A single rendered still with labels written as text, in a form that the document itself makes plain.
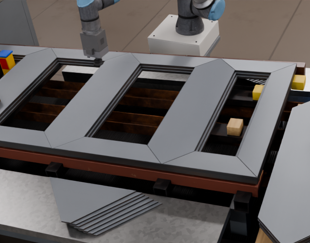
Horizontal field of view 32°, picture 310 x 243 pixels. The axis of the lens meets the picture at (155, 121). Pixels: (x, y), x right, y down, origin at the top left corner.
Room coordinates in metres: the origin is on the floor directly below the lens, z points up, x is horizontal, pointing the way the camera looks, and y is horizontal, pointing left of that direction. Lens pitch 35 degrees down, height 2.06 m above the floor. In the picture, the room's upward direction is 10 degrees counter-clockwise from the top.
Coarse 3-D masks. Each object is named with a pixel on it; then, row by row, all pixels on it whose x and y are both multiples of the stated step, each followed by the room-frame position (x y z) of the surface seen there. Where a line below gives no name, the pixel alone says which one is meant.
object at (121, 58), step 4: (120, 56) 2.32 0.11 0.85; (124, 56) 2.31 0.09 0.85; (128, 56) 2.30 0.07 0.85; (132, 56) 2.30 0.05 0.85; (108, 60) 2.30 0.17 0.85; (112, 60) 2.29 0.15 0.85; (116, 60) 2.29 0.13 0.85; (120, 60) 2.28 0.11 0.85; (124, 60) 2.27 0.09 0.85; (128, 60) 2.27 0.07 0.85; (132, 60) 2.26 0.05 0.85; (136, 60) 2.25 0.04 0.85
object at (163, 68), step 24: (48, 72) 2.32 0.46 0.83; (168, 72) 2.14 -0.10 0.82; (240, 72) 2.01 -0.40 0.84; (264, 72) 1.96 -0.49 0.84; (24, 96) 2.14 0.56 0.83; (120, 96) 2.00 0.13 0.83; (0, 120) 1.97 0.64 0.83; (216, 120) 1.71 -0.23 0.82; (0, 144) 1.80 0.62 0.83; (24, 144) 1.74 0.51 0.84; (240, 144) 1.54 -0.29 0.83; (168, 168) 1.47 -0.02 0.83; (192, 168) 1.43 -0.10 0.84
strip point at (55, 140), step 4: (44, 132) 1.80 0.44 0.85; (48, 132) 1.79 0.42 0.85; (48, 136) 1.76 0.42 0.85; (52, 136) 1.76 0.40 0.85; (56, 136) 1.75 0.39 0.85; (60, 136) 1.75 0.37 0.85; (64, 136) 1.74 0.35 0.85; (68, 136) 1.74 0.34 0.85; (72, 136) 1.73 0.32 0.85; (76, 136) 1.73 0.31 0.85; (80, 136) 1.72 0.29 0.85; (48, 140) 1.74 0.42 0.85; (52, 140) 1.73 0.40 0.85; (56, 140) 1.73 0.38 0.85; (60, 140) 1.72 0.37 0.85; (64, 140) 1.72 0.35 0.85; (68, 140) 1.71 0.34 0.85; (72, 140) 1.71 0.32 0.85; (52, 144) 1.71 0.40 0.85; (56, 144) 1.70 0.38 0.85; (60, 144) 1.70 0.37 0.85
